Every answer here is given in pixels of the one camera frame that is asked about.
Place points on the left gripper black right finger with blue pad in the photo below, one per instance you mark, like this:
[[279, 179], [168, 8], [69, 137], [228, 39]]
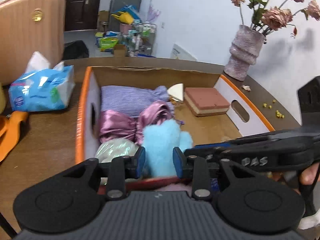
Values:
[[213, 181]]

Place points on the pink ribbed suitcase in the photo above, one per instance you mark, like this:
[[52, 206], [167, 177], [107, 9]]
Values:
[[28, 26]]

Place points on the person's right hand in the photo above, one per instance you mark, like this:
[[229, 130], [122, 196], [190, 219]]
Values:
[[307, 177]]

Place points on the black bag on floor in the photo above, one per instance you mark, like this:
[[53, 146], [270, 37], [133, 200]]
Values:
[[75, 50]]

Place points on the yellow watering can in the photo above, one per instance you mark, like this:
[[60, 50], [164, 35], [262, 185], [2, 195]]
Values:
[[124, 17]]

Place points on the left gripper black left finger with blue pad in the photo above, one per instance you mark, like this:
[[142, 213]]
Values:
[[90, 172]]

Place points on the green snack bag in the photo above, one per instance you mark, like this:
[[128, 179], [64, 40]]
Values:
[[107, 43]]

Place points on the light blue plush toy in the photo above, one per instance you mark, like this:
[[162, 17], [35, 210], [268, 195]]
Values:
[[159, 142]]

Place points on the blue tissue pack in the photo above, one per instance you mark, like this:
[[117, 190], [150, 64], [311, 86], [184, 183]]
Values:
[[42, 88]]

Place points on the white wedge sponge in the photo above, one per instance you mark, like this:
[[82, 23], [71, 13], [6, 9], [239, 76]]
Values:
[[176, 92]]

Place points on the orange handled scissors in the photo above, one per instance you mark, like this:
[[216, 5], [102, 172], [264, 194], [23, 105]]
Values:
[[11, 131]]

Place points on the pink layered sponge block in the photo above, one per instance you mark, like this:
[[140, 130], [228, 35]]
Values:
[[205, 101]]

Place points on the pink satin cloth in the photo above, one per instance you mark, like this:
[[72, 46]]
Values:
[[118, 125]]

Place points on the pink textured vase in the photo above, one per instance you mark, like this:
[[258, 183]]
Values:
[[244, 50]]

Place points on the dark brown door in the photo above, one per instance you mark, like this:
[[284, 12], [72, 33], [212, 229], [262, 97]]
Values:
[[81, 14]]

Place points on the wire rack with supplies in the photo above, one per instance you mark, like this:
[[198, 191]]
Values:
[[141, 39]]

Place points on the cardboard box orange rim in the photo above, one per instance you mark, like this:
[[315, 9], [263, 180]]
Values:
[[242, 119]]

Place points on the white board against wall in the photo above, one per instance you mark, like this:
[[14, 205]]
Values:
[[179, 53]]

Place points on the pink fluffy cloth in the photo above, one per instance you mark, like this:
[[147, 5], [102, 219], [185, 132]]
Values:
[[176, 187]]

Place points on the small cardboard box on floor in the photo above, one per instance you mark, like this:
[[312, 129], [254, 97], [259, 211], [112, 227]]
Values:
[[120, 50]]

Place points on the lilac knitted pouch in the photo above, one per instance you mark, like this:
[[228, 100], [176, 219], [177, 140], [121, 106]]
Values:
[[131, 101]]

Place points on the pale green shiny pouch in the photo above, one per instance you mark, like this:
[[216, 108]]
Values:
[[115, 148]]

